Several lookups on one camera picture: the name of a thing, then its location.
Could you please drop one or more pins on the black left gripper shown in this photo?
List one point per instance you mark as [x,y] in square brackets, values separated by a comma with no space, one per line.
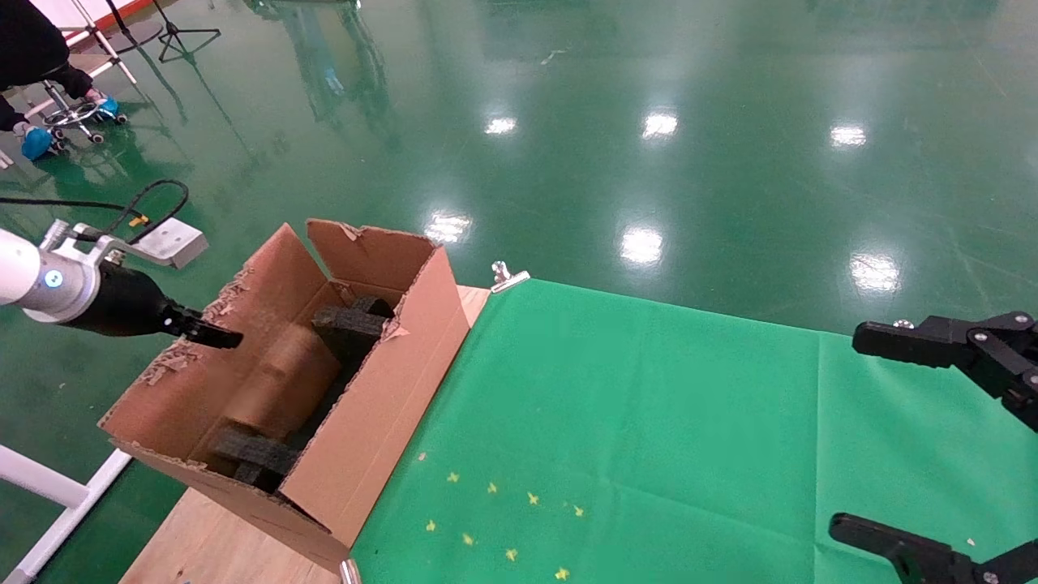
[122,304]

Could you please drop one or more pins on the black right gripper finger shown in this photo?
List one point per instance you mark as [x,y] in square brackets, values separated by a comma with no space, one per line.
[924,560]
[973,345]

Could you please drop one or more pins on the small taped cardboard box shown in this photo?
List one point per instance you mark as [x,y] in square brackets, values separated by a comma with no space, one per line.
[284,381]

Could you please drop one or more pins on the large open cardboard carton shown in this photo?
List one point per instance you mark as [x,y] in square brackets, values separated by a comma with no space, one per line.
[381,422]

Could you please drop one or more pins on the dark grey foam insert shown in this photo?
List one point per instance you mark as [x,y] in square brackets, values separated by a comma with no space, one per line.
[349,324]
[255,450]

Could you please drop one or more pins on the chrome caster stool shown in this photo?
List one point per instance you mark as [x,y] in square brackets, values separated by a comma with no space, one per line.
[73,116]

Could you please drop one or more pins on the black tripod stand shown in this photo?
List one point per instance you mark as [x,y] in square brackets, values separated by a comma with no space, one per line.
[173,32]

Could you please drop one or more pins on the black round base stand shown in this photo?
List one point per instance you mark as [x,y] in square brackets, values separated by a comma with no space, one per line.
[142,36]

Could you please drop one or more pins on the green table cloth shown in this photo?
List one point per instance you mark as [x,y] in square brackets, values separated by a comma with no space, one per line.
[649,422]

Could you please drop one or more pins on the person in black clothes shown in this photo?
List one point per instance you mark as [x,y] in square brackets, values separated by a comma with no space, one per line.
[28,40]

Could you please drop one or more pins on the white red edged board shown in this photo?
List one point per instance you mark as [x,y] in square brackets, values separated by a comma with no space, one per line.
[73,10]

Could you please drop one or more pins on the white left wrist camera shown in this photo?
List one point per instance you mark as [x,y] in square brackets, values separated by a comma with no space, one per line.
[170,243]

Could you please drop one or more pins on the white table frame tube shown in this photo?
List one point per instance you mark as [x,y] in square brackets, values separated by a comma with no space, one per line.
[40,477]

